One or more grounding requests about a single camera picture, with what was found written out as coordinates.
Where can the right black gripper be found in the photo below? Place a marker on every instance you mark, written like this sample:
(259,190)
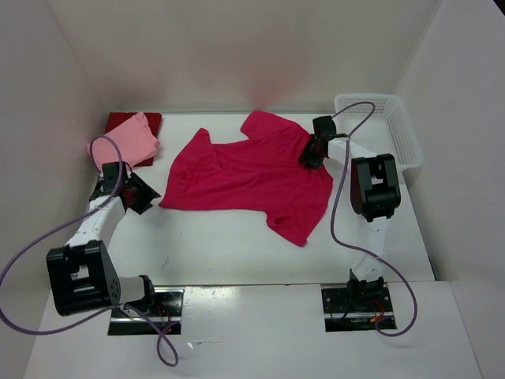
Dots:
(305,155)

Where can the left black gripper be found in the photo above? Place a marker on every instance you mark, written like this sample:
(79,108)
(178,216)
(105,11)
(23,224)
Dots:
(148,193)

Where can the crimson t shirt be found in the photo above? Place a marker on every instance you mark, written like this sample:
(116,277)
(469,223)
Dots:
(261,173)

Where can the dark red t shirt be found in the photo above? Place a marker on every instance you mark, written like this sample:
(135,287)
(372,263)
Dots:
(136,134)

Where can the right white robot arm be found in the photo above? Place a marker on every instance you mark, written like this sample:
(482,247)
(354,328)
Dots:
(374,196)

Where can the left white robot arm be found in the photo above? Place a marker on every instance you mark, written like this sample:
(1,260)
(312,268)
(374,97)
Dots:
(82,274)

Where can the white plastic basket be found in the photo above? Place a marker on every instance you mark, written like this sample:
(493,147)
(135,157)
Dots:
(388,130)

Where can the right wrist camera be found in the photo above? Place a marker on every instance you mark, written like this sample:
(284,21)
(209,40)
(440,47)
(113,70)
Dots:
(324,128)

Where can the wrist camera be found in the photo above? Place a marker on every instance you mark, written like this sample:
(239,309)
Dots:
(115,176)
(324,128)

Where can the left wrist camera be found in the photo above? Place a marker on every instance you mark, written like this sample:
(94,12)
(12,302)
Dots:
(115,176)

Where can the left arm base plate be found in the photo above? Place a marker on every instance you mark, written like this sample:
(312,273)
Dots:
(165,313)

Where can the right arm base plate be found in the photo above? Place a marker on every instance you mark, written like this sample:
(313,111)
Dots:
(341,314)

